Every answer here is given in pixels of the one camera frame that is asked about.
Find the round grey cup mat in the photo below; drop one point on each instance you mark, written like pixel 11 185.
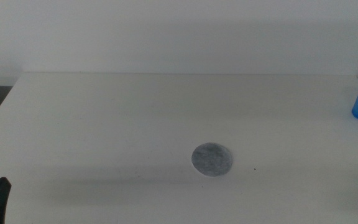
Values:
pixel 212 159

